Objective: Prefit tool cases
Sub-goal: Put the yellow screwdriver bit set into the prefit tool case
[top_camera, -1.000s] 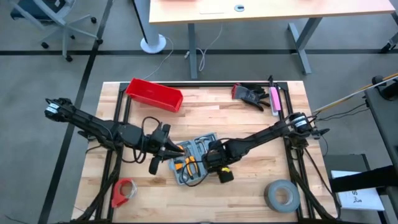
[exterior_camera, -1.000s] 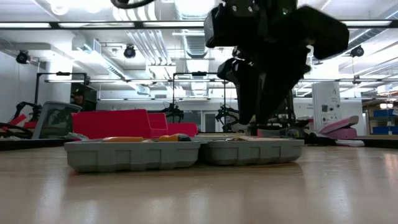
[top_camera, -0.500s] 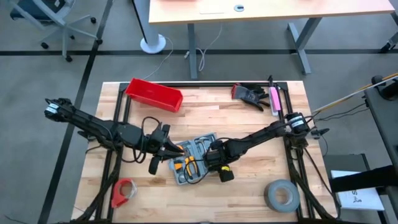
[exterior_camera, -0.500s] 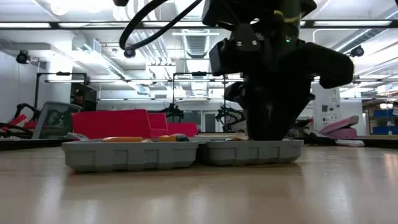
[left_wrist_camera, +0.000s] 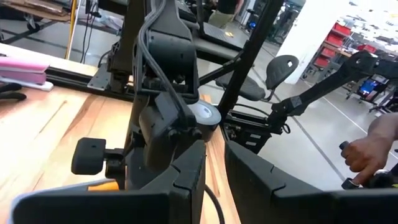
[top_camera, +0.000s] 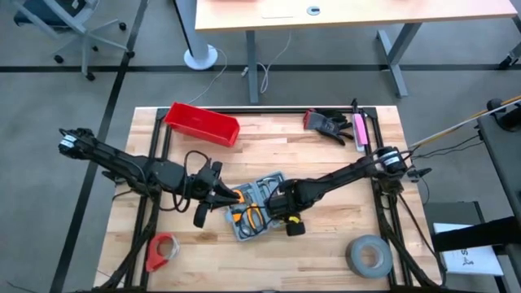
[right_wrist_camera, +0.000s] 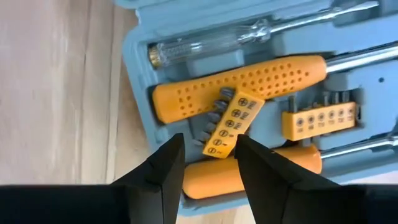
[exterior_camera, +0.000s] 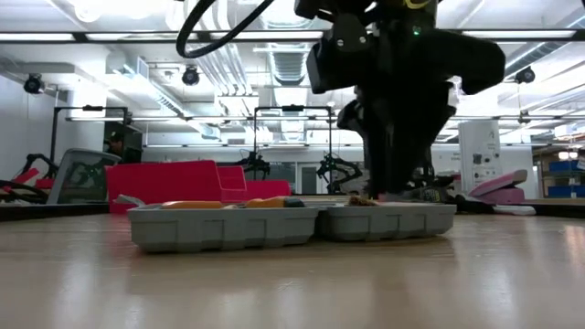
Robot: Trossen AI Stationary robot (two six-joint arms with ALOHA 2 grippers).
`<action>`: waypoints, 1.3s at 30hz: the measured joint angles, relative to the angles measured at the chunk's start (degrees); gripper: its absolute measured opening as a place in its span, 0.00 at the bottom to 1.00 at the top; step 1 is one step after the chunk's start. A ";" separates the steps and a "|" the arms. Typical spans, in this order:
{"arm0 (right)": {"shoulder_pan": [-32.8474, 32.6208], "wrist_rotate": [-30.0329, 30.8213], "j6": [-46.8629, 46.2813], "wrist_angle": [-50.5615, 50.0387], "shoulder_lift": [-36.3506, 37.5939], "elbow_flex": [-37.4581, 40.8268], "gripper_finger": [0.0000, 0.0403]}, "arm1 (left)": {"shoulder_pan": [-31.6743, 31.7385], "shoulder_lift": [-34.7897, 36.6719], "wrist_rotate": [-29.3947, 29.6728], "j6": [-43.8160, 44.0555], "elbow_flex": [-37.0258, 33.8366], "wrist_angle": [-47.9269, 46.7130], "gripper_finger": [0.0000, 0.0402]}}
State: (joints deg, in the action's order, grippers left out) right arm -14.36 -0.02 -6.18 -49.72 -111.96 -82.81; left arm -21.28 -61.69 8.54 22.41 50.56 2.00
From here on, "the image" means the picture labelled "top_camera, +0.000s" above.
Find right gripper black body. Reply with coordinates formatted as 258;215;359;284
266;178;313;223

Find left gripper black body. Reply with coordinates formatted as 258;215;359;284
191;160;225;230

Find grey plastic tool case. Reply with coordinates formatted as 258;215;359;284
225;170;288;243

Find yellow black handled pliers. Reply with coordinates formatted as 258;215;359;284
245;203;266;231

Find red plastic bin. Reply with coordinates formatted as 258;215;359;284
164;101;241;148

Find black work glove red cuff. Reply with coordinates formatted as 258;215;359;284
302;107;354;147

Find red tape dispenser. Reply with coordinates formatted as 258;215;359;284
146;233;181;273

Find pink stapler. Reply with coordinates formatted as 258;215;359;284
352;112;370;146

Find pole with white round base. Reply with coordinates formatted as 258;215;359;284
173;0;219;72

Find white yellow rod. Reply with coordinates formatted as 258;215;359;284
409;95;521;148

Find black beam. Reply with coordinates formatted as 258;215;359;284
430;216;521;253

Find white paper sheet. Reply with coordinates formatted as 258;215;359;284
433;222;505;277

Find wooden desk grey legs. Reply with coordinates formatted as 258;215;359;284
194;0;519;105

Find grey office chair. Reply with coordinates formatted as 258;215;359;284
11;0;136;82

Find black cart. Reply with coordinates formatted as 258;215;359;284
476;97;521;229

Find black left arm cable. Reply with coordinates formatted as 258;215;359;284
159;150;212;213

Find black aluminium table frame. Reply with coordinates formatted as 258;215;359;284
92;106;445;293

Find grey duct tape roll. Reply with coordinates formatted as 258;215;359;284
345;234;394;280

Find black cable bundle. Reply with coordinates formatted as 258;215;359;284
95;185;160;292
376;190;447;292

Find white floor cable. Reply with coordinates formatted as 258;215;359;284
240;32;292;95
186;45;229;106

